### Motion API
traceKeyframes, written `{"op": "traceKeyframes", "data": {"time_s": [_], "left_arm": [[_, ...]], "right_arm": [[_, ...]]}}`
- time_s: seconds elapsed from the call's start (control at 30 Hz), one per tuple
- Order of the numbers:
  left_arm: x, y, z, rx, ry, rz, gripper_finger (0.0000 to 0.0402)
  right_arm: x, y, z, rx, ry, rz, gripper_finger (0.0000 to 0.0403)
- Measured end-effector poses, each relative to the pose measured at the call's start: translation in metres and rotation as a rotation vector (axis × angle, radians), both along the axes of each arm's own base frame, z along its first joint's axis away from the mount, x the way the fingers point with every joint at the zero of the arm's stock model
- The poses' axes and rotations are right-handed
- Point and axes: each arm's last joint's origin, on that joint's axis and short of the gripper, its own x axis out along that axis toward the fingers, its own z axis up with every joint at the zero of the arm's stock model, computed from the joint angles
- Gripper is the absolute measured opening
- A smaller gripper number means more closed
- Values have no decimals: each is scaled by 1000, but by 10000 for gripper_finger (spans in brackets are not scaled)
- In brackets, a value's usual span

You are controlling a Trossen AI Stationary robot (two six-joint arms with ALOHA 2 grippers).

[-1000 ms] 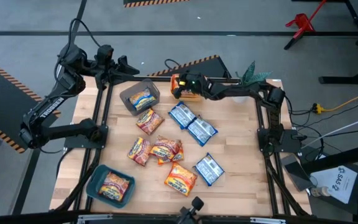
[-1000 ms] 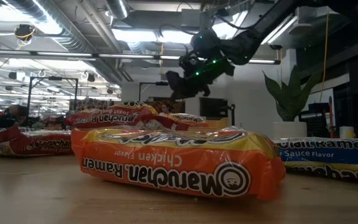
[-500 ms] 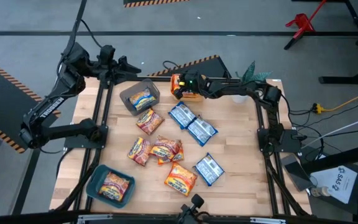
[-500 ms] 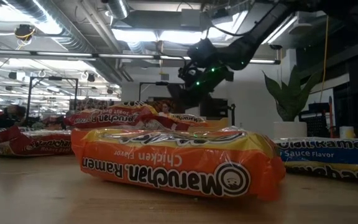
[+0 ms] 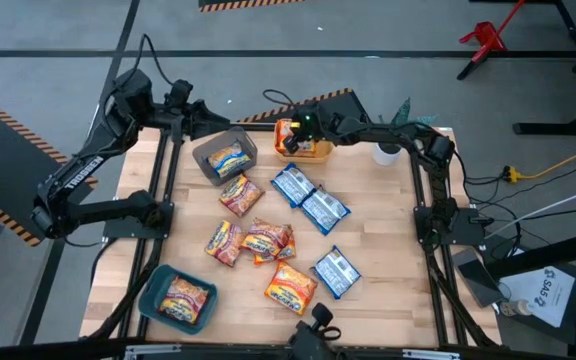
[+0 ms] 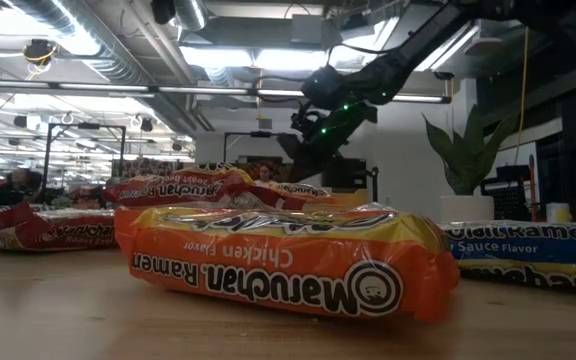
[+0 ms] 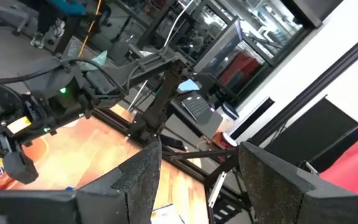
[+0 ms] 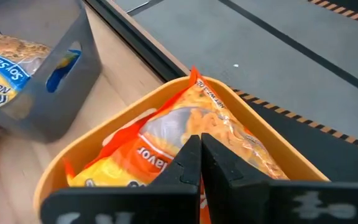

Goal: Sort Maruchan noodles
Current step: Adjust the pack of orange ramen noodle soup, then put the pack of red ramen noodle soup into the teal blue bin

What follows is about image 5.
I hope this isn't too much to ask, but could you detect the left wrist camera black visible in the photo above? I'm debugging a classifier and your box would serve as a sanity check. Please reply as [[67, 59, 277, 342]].
[[167, 78, 195, 109]]

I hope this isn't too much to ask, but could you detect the yellow plastic bin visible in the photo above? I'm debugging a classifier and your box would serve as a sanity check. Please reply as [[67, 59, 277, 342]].
[[272, 118, 335, 165]]

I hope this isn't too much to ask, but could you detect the white floor cable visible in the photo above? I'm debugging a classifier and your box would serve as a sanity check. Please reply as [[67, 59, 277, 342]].
[[482, 178, 576, 239]]

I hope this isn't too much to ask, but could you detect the black leader arm handle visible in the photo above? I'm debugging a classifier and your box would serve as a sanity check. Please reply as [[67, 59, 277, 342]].
[[286, 301, 343, 360]]

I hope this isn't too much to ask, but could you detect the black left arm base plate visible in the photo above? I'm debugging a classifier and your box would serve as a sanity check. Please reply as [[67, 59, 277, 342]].
[[101, 199, 175, 240]]

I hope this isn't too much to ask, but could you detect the black desk edge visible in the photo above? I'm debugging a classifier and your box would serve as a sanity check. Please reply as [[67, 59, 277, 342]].
[[485, 229, 576, 281]]

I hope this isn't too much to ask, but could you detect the potted plant white pot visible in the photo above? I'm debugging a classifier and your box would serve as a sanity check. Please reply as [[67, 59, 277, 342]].
[[370, 97, 439, 167]]

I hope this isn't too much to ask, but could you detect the small cork-coloured bottle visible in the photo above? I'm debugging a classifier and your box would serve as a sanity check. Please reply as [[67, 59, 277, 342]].
[[498, 298, 533, 317]]

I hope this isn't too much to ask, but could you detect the yellow floor cable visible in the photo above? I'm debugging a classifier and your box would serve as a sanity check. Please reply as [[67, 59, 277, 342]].
[[517, 138, 576, 180]]

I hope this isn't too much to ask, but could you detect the red metal stand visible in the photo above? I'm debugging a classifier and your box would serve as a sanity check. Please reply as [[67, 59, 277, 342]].
[[455, 0, 527, 82]]

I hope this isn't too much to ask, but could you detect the black crossbar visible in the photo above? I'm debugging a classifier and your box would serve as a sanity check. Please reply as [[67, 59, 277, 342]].
[[0, 338, 576, 360]]

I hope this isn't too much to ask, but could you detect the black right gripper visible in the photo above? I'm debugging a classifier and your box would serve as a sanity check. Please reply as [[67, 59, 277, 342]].
[[283, 103, 344, 155]]

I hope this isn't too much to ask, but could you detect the white printed paper sheet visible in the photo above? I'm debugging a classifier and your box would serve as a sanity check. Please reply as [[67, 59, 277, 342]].
[[498, 264, 576, 329]]

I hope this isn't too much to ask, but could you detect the red Maruchan noodle packet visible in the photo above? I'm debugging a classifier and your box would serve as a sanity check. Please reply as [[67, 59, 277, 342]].
[[156, 275, 210, 325], [217, 173, 266, 218], [204, 219, 247, 268], [240, 217, 294, 257]]

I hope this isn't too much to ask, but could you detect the black aluminium table frame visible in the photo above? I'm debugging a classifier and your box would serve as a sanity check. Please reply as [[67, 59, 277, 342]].
[[80, 121, 502, 351]]

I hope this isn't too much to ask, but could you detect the grey plastic bin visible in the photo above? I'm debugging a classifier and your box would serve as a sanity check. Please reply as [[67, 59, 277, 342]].
[[191, 125, 259, 188]]

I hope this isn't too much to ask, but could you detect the black desk foot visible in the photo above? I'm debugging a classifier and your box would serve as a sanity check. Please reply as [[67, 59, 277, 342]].
[[511, 97, 576, 137]]

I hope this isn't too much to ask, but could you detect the teal plastic bin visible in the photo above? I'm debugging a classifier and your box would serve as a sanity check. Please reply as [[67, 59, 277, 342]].
[[137, 263, 219, 336]]

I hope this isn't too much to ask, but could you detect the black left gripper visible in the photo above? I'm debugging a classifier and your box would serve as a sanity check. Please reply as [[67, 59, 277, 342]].
[[166, 102, 232, 142]]

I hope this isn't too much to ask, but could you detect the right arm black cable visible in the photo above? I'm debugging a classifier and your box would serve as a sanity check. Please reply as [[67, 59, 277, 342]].
[[261, 88, 299, 110]]

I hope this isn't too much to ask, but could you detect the orange Maruchan noodle packet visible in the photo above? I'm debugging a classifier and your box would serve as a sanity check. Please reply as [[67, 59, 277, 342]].
[[252, 234, 298, 266], [263, 259, 319, 316], [276, 118, 319, 157]]

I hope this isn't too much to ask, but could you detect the black cable conduit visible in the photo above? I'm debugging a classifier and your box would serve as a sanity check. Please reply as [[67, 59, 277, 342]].
[[87, 238, 165, 341], [427, 244, 499, 349]]

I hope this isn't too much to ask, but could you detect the blue Maruchan noodle packet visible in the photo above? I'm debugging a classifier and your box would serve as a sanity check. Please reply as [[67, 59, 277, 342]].
[[270, 163, 318, 209], [206, 141, 253, 179], [310, 244, 363, 300], [300, 185, 353, 236]]

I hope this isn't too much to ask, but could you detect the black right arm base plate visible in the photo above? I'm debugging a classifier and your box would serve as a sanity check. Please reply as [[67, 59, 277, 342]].
[[412, 203, 492, 247]]

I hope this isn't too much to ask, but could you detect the black tablet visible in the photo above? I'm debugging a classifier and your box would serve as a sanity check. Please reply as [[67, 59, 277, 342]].
[[451, 247, 505, 309]]

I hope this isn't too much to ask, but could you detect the silver metal bracket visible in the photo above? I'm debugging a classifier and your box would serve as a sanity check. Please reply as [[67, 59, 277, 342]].
[[122, 342, 183, 360], [401, 348, 462, 360]]

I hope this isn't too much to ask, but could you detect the yellow power plug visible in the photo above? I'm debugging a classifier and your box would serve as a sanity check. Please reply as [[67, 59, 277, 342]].
[[501, 165, 524, 184]]

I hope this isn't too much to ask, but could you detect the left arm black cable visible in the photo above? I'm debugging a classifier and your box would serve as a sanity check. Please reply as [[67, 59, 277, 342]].
[[126, 33, 177, 89]]

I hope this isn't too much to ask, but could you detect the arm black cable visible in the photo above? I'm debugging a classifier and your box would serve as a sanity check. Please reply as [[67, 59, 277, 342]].
[[261, 88, 299, 110], [126, 33, 177, 89]]

